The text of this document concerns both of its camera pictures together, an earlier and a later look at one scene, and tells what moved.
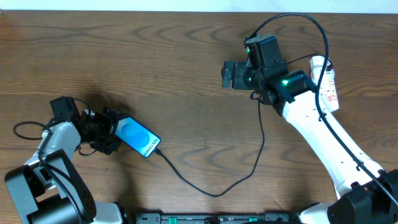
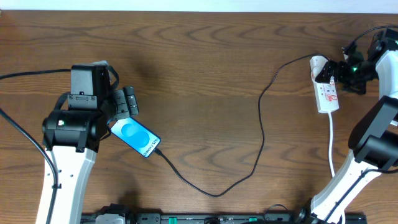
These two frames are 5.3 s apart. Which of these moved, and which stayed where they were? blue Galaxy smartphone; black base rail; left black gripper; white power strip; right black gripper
Moved: left black gripper; right black gripper
Stayed: blue Galaxy smartphone; white power strip; black base rail
